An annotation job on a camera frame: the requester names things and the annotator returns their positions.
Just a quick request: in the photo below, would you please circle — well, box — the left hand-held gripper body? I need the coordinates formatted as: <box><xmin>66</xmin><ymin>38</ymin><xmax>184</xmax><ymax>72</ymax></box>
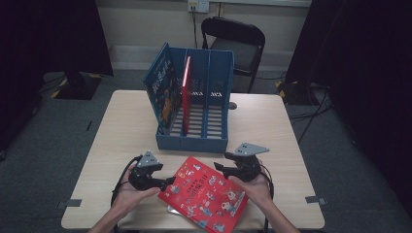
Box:
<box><xmin>128</xmin><ymin>150</ymin><xmax>160</xmax><ymax>191</ymax></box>

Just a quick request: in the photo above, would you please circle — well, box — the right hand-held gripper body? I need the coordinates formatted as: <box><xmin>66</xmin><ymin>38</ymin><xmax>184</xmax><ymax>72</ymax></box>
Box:
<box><xmin>232</xmin><ymin>142</ymin><xmax>270</xmax><ymax>183</ymax></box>

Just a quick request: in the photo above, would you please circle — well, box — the red picture book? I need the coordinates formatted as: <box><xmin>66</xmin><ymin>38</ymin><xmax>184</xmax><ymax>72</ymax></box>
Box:
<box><xmin>181</xmin><ymin>55</ymin><xmax>192</xmax><ymax>135</ymax></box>
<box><xmin>157</xmin><ymin>155</ymin><xmax>250</xmax><ymax>233</ymax></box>

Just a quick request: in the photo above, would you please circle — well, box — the blue picture book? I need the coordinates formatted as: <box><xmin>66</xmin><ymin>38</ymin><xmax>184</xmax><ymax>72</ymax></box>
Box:
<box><xmin>142</xmin><ymin>42</ymin><xmax>183</xmax><ymax>136</ymax></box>

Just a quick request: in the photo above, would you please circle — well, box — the blue plastic file rack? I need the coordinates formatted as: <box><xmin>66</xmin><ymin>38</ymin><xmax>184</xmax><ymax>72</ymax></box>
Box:
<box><xmin>155</xmin><ymin>48</ymin><xmax>235</xmax><ymax>153</ymax></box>

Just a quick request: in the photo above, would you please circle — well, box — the person's left hand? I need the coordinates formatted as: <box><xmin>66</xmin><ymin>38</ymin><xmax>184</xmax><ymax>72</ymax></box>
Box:
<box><xmin>111</xmin><ymin>164</ymin><xmax>162</xmax><ymax>216</ymax></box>

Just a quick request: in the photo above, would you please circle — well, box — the person's right hand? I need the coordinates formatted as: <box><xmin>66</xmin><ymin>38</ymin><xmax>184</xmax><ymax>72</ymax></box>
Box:
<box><xmin>227</xmin><ymin>162</ymin><xmax>275</xmax><ymax>212</ymax></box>

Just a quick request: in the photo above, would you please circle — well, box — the grey tape strip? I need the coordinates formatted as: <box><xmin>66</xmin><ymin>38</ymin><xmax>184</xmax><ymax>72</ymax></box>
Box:
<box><xmin>305</xmin><ymin>195</ymin><xmax>327</xmax><ymax>206</ymax></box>
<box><xmin>57</xmin><ymin>198</ymin><xmax>83</xmax><ymax>209</ymax></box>

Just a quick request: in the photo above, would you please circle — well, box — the black stand base yellow striped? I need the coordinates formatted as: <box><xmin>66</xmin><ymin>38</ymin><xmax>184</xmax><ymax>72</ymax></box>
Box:
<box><xmin>275</xmin><ymin>79</ymin><xmax>312</xmax><ymax>106</ymax></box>
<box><xmin>50</xmin><ymin>71</ymin><xmax>104</xmax><ymax>101</ymax></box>

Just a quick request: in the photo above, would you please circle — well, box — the black folding chair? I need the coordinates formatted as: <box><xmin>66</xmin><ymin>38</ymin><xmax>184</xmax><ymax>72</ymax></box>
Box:
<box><xmin>200</xmin><ymin>17</ymin><xmax>266</xmax><ymax>94</ymax></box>

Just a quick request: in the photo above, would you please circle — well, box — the black curtain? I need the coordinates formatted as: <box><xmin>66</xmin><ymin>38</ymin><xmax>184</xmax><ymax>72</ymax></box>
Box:
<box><xmin>0</xmin><ymin>0</ymin><xmax>115</xmax><ymax>163</ymax></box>
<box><xmin>285</xmin><ymin>0</ymin><xmax>412</xmax><ymax>215</ymax></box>

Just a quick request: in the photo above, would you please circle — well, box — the left hand-held gripper black cable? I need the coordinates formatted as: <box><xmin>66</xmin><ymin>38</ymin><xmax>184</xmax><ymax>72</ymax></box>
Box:
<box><xmin>110</xmin><ymin>154</ymin><xmax>144</xmax><ymax>233</ymax></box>

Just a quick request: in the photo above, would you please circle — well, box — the hand-held gripper black cable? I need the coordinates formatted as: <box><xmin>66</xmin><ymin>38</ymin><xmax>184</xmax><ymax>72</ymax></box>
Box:
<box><xmin>110</xmin><ymin>154</ymin><xmax>144</xmax><ymax>233</ymax></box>
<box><xmin>257</xmin><ymin>163</ymin><xmax>275</xmax><ymax>233</ymax></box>

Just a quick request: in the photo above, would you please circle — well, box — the right hand-held gripper black cable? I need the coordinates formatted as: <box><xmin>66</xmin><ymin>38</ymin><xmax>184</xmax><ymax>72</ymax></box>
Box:
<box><xmin>257</xmin><ymin>163</ymin><xmax>275</xmax><ymax>233</ymax></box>

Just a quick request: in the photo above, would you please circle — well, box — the black floor cable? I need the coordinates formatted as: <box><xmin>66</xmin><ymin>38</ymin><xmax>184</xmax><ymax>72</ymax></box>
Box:
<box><xmin>288</xmin><ymin>104</ymin><xmax>334</xmax><ymax>120</ymax></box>
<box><xmin>296</xmin><ymin>93</ymin><xmax>328</xmax><ymax>145</ymax></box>

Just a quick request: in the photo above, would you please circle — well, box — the black socket cable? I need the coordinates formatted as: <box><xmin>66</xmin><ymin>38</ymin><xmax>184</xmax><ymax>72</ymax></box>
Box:
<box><xmin>191</xmin><ymin>6</ymin><xmax>199</xmax><ymax>49</ymax></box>

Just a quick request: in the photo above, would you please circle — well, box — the white wall socket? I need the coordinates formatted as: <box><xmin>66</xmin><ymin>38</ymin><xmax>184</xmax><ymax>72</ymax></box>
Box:
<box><xmin>188</xmin><ymin>0</ymin><xmax>210</xmax><ymax>14</ymax></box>

